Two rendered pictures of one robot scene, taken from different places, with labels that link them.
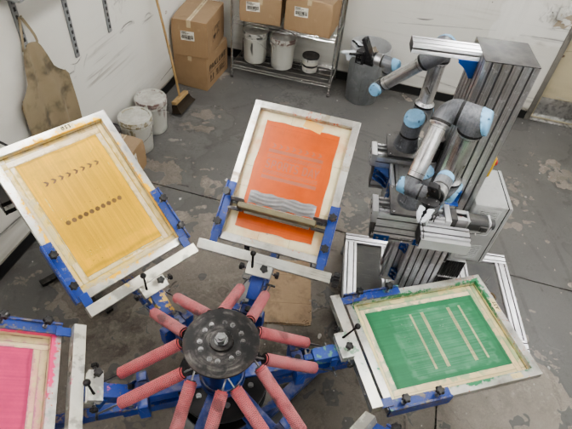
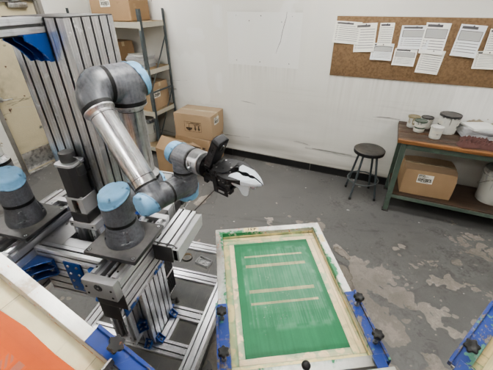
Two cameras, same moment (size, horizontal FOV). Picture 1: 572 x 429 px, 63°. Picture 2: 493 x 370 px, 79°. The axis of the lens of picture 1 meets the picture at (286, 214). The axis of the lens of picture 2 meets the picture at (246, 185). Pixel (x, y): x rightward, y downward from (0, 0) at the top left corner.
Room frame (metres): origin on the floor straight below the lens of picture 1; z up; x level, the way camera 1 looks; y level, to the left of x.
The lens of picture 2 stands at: (1.21, 0.12, 2.07)
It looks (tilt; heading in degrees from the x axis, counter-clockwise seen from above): 32 degrees down; 283
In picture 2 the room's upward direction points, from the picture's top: straight up
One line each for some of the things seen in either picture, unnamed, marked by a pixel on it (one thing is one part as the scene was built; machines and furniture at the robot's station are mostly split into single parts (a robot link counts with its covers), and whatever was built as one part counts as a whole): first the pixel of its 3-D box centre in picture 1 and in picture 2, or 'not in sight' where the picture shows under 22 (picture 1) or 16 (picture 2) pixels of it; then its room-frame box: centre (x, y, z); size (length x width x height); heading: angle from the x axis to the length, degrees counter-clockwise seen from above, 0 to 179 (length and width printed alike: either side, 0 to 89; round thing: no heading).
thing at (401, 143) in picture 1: (407, 139); (22, 208); (2.38, -0.68, 1.31); 0.15 x 0.15 x 0.10
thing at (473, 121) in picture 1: (458, 156); (136, 140); (1.82, -0.78, 1.63); 0.15 x 0.12 x 0.55; 64
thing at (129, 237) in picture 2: (413, 194); (122, 227); (1.88, -0.66, 1.31); 0.15 x 0.15 x 0.10
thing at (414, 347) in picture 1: (414, 332); (290, 300); (1.20, -0.66, 1.05); 1.08 x 0.61 x 0.23; 109
